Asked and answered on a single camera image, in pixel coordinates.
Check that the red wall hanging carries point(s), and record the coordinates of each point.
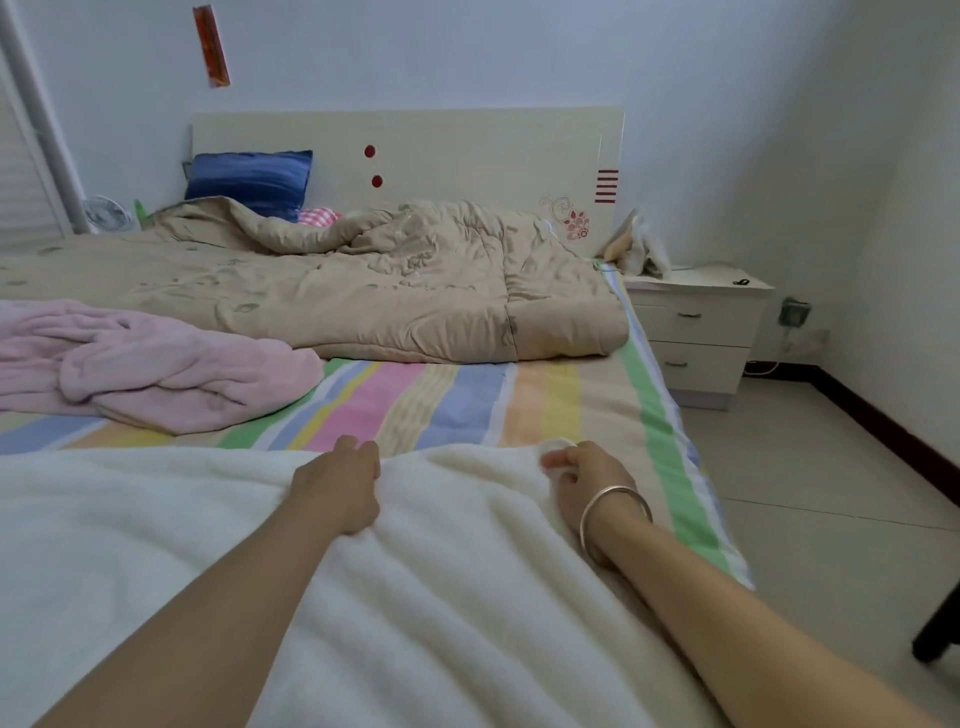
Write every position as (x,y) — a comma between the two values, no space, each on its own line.
(212,45)

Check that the person's left hand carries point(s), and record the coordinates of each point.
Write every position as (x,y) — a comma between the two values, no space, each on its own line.
(338,488)

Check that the dark brown baseboard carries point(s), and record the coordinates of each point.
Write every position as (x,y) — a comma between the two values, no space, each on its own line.
(885,428)

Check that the person's right forearm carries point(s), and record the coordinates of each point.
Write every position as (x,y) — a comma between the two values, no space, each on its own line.
(750,645)

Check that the white nightstand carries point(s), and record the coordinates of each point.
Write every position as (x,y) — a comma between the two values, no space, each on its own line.
(698,330)

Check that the beige quilt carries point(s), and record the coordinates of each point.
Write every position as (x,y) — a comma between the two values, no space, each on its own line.
(420,285)

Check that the blue pillow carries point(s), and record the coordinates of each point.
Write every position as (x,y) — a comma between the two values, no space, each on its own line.
(248,183)

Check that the green bottle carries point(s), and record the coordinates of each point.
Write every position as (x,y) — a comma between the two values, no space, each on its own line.
(143,215)

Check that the pink patterned pillow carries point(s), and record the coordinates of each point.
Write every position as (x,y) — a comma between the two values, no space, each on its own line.
(318,218)

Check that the cream plush toy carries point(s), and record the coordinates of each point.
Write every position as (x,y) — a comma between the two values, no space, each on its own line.
(638,245)

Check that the person's right hand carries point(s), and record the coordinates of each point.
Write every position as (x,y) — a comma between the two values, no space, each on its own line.
(593,480)

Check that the cream fleece blanket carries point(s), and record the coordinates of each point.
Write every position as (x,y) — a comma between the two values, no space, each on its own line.
(420,615)

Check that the black clothes rack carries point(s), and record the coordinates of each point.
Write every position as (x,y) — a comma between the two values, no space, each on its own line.
(939,623)

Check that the small white desk fan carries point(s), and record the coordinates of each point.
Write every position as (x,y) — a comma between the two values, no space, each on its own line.
(108,215)

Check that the striped pastel bed sheet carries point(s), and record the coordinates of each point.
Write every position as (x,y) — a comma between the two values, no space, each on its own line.
(450,405)

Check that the person's left forearm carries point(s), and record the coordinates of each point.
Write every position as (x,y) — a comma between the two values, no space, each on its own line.
(195,630)

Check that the black wall plug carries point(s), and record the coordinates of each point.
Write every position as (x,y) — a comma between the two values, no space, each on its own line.
(795,312)

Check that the pink fleece blanket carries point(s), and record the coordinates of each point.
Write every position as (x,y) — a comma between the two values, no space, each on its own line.
(150,368)

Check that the white headboard with red dots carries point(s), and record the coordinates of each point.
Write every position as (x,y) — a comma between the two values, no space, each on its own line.
(480,150)

